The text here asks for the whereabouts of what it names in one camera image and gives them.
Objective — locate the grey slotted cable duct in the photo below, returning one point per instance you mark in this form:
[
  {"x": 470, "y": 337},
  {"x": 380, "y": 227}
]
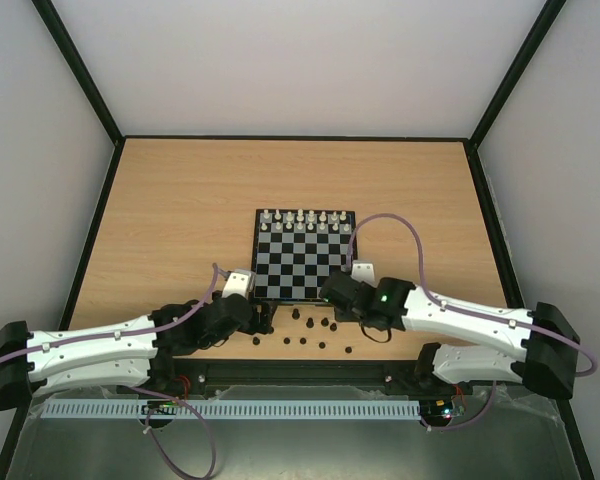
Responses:
[{"x": 402, "y": 410}]

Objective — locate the right controller board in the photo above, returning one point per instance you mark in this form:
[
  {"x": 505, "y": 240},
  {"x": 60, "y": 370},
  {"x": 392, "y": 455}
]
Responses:
[{"x": 445, "y": 408}]

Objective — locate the black and grey chessboard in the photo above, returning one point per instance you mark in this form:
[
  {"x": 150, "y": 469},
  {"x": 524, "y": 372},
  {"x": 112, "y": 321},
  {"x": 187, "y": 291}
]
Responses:
[{"x": 292, "y": 266}]

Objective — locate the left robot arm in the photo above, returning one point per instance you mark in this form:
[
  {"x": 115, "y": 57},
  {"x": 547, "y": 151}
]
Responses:
[{"x": 135, "y": 353}]

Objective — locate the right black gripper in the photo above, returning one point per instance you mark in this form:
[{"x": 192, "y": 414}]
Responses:
[{"x": 331, "y": 288}]

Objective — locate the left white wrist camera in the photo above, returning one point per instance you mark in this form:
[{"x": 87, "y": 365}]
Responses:
[{"x": 239, "y": 282}]

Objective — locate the left controller board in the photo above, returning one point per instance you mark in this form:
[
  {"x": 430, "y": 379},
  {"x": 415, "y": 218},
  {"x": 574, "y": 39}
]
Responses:
[{"x": 160, "y": 407}]

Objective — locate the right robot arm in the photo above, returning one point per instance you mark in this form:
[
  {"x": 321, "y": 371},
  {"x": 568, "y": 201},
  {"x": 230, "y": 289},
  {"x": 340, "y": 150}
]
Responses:
[{"x": 536, "y": 348}]

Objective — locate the black frame post left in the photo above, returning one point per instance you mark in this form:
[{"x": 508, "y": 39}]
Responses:
[{"x": 68, "y": 49}]

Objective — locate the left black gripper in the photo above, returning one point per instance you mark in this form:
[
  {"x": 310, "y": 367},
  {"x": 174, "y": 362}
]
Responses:
[{"x": 265, "y": 317}]

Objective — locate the black frame post right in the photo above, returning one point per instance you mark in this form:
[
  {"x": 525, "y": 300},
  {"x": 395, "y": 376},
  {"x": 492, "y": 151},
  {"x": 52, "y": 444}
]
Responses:
[{"x": 548, "y": 14}]

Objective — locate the black frame post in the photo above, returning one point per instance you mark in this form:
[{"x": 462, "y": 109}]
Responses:
[
  {"x": 548, "y": 14},
  {"x": 68, "y": 49}
]

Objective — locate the controller board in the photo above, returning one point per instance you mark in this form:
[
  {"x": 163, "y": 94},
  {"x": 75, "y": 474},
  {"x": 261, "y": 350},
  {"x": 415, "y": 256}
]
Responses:
[
  {"x": 160, "y": 407},
  {"x": 445, "y": 408}
]

